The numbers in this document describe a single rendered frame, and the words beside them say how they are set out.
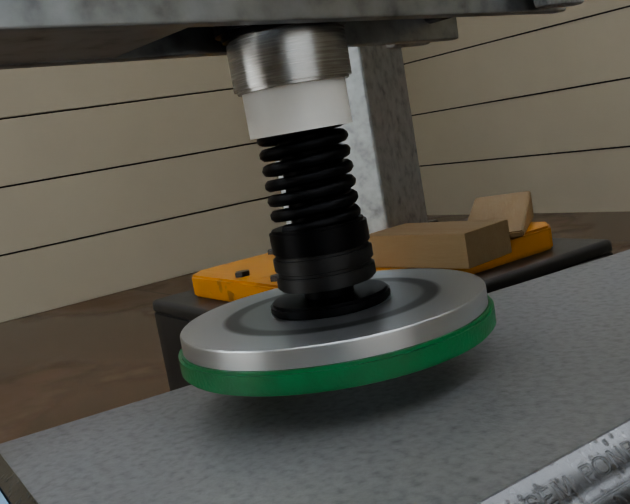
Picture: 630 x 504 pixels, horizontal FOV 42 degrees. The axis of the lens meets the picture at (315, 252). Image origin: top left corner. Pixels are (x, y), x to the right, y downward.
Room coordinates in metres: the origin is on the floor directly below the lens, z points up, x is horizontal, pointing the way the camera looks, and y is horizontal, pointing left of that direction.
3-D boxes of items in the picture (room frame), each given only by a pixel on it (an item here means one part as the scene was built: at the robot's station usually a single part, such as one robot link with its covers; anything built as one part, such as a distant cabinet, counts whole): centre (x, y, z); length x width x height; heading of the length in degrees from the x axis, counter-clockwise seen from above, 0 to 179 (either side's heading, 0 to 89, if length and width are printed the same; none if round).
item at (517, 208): (1.40, -0.32, 0.80); 0.20 x 0.10 x 0.05; 159
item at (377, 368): (0.56, 0.00, 0.87); 0.22 x 0.22 x 0.04
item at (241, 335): (0.56, 0.00, 0.87); 0.21 x 0.21 x 0.01
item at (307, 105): (0.56, 0.00, 1.02); 0.07 x 0.07 x 0.04
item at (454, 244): (1.21, -0.18, 0.81); 0.20 x 0.10 x 0.05; 40
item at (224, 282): (1.45, -0.09, 0.76); 0.49 x 0.49 x 0.05; 32
